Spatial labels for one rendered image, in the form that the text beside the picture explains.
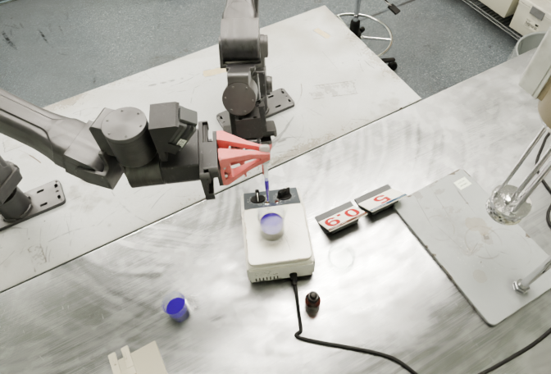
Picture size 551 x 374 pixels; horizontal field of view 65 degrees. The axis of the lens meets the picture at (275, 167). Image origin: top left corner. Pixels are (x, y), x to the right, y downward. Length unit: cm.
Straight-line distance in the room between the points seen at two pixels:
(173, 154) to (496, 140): 82
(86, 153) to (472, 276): 73
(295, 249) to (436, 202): 35
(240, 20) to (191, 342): 59
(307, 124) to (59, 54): 220
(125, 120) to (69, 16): 280
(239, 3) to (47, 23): 263
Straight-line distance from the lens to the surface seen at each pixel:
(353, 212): 95
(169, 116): 57
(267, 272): 85
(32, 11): 354
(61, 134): 69
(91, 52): 300
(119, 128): 59
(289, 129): 110
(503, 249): 101
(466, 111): 123
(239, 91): 73
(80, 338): 95
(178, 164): 61
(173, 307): 88
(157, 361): 88
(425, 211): 100
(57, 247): 105
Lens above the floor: 174
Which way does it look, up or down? 54 degrees down
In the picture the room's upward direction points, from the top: 3 degrees counter-clockwise
